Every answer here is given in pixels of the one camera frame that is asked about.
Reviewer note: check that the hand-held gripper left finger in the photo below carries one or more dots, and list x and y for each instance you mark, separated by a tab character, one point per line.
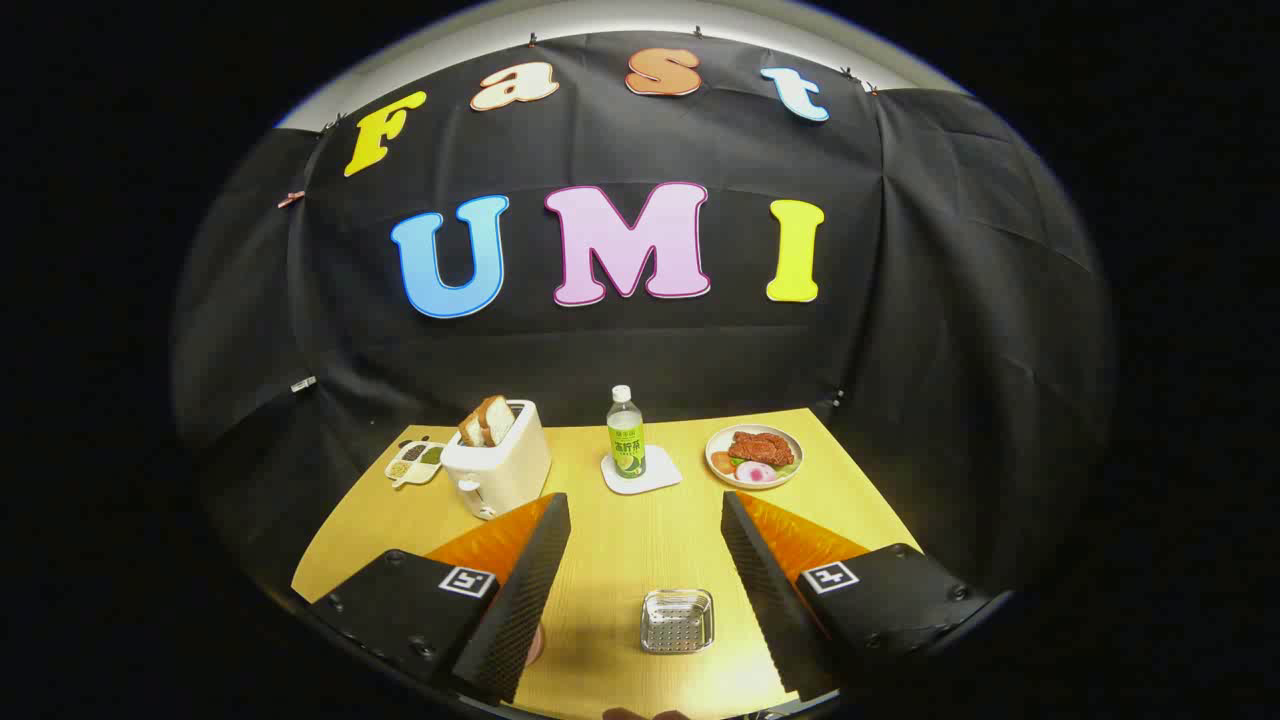
520	610

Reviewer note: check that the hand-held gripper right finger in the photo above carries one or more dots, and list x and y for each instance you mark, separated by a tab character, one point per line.
770	600

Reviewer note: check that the pink plate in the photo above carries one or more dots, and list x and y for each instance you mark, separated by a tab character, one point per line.
536	645

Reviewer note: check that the perforated metal basket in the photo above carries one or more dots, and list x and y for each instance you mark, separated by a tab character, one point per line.
677	622

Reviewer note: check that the pink round food slice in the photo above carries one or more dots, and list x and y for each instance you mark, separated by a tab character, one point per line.
757	473

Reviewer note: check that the green lettuce leaf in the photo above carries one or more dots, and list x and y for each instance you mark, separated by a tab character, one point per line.
788	467

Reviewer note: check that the white toaster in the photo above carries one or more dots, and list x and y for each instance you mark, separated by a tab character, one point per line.
505	470

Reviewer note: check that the orange tomato slice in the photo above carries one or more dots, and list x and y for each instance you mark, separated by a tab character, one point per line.
722	463

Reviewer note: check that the brown meat patty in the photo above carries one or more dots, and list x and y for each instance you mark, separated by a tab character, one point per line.
760	447

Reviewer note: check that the white food plate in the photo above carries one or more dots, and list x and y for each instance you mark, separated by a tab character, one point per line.
793	443

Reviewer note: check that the white square coaster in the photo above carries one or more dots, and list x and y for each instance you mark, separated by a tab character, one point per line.
662	476

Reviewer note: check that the white compartment seasoning dish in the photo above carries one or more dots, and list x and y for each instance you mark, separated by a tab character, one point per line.
412	466

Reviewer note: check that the toast bread slice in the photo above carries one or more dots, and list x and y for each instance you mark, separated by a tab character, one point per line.
471	430
498	418

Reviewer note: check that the green label drink bottle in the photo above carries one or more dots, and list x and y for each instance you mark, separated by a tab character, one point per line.
626	450

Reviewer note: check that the black backdrop cloth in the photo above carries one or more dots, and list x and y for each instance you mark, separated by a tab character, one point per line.
700	350

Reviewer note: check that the orange clothespin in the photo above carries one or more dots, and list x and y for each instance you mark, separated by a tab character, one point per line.
291	199

